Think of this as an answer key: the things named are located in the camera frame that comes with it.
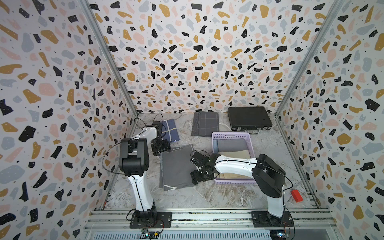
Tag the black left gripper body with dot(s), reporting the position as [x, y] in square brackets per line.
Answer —
[160, 146]

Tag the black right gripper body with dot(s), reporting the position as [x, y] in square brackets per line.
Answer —
[199, 176]

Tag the navy blue striped pillowcase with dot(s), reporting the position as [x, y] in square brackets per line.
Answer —
[170, 131]

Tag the grey passion pillowcase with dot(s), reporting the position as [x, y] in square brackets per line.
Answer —
[176, 168]

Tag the lilac plastic basket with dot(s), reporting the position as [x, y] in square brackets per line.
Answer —
[233, 135]

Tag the grey and cream pillowcase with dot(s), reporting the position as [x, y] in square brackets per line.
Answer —
[236, 148]

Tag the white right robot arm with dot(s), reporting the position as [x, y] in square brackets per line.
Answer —
[268, 175]

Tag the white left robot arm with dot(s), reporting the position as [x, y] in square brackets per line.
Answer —
[135, 161]

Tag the dark grey lined pillowcase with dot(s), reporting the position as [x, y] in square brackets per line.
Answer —
[205, 123]

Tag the black hard briefcase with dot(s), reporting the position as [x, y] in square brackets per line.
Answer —
[249, 119]

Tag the green circuit board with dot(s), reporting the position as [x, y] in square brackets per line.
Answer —
[145, 235]

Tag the red block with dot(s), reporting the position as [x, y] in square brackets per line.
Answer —
[297, 196]

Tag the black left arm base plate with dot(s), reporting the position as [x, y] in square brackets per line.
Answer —
[158, 220]

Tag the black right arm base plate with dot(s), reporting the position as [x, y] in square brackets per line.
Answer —
[262, 219]

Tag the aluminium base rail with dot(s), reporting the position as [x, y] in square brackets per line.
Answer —
[215, 224]

